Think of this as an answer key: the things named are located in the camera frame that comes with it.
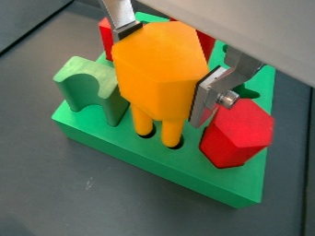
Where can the green arch block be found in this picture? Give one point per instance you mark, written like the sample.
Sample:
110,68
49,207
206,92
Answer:
89,83

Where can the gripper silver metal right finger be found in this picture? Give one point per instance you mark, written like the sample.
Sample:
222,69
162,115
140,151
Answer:
214,88

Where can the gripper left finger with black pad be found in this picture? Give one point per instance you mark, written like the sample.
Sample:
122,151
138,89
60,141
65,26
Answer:
122,18

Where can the red block at back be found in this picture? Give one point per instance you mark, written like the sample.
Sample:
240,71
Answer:
206,40

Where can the yellow three prong block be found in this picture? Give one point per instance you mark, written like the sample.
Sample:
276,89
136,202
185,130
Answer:
160,64

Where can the green peg board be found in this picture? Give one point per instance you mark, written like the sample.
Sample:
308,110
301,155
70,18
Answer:
236,186

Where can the red hexagonal block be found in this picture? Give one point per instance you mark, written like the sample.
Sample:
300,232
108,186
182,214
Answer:
237,135

